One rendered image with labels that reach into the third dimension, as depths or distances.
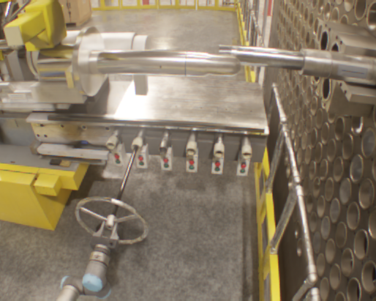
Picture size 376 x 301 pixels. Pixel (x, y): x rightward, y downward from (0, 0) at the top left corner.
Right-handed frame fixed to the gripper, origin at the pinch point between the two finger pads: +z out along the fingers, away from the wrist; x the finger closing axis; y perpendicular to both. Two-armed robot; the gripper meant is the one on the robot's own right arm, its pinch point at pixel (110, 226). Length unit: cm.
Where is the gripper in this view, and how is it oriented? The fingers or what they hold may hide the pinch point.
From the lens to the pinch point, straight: 154.9
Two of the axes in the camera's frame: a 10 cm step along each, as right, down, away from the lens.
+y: 0.0, -7.5, -6.6
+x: -9.9, -0.7, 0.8
